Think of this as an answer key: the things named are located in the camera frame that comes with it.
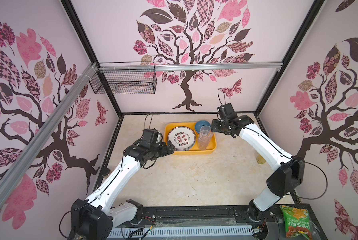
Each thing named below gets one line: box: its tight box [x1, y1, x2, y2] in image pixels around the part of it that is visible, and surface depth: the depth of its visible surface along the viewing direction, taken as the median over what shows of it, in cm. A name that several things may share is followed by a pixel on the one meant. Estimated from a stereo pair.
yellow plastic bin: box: [164, 122, 217, 155], surface depth 100 cm
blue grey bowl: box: [195, 120, 211, 134], surface depth 102 cm
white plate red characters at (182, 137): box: [167, 126, 196, 151], surface depth 105 cm
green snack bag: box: [279, 205, 313, 240], surface depth 70 cm
